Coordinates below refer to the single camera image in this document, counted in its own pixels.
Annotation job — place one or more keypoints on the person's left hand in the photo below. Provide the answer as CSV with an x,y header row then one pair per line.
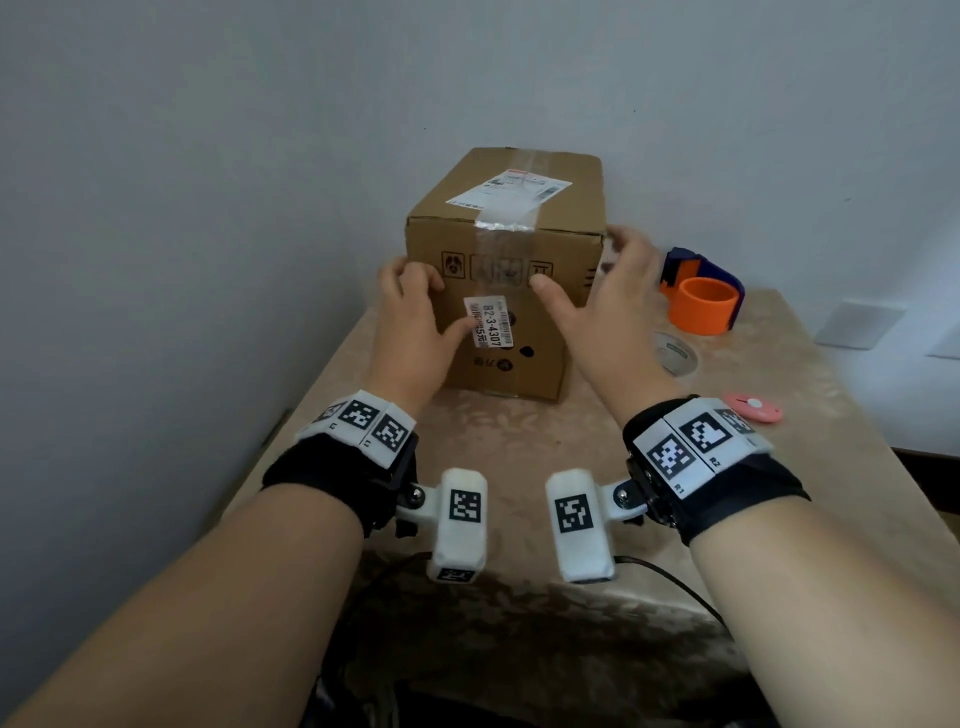
x,y
409,337

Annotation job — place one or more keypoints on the person's right hand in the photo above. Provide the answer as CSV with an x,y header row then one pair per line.
x,y
615,330

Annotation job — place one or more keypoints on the person's left thumb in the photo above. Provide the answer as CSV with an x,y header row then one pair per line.
x,y
459,330

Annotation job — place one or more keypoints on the person's right thumb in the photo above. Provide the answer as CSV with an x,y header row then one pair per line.
x,y
551,296

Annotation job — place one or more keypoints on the brown cardboard box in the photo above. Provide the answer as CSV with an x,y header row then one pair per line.
x,y
525,360

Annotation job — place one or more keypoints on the person's left forearm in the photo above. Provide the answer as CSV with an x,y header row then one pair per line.
x,y
202,607

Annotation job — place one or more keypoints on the person's right forearm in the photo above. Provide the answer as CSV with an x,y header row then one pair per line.
x,y
825,615

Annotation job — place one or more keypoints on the beige patterned tablecloth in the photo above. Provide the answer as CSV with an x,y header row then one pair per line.
x,y
510,435

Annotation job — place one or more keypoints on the orange and blue tape dispenser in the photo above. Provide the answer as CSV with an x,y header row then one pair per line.
x,y
705,304

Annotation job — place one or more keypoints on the black wristband with marker tiles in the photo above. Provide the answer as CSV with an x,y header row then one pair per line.
x,y
739,480
330,469

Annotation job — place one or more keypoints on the small pink round cutter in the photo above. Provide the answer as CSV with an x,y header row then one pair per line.
x,y
754,409

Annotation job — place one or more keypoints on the white wrist camera with marker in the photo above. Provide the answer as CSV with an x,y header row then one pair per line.
x,y
459,536
581,536

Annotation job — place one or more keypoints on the white wall socket plate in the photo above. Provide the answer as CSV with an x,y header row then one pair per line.
x,y
860,324

